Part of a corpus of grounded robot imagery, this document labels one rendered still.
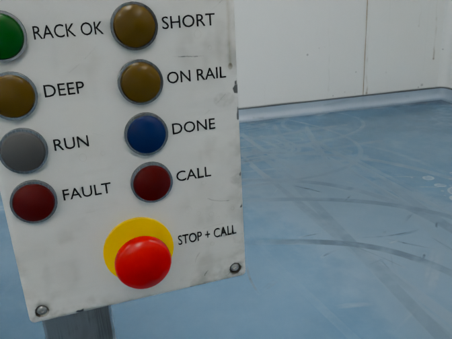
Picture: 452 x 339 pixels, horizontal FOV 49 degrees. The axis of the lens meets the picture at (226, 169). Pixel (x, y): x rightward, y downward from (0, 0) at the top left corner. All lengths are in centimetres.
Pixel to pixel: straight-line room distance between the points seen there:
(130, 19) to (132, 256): 16
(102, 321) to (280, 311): 129
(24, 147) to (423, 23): 426
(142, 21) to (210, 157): 11
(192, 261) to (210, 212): 4
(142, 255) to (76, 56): 14
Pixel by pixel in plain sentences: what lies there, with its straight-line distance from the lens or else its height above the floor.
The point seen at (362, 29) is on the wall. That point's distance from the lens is 422.
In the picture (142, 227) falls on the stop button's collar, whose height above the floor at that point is 87.
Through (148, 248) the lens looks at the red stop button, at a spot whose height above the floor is 87.
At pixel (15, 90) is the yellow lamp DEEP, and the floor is 98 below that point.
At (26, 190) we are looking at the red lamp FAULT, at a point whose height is 91.
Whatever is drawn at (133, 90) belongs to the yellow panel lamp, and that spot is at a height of 97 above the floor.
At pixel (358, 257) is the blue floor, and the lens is 205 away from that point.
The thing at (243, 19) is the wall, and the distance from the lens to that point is 385.
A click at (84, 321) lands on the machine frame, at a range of 48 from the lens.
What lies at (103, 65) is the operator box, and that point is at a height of 99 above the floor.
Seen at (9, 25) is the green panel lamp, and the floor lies 102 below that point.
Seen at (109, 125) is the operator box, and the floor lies 95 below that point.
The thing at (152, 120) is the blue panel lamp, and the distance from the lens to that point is 34.
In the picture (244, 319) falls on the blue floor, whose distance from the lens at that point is 170.
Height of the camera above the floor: 104
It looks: 21 degrees down
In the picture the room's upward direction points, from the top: 3 degrees counter-clockwise
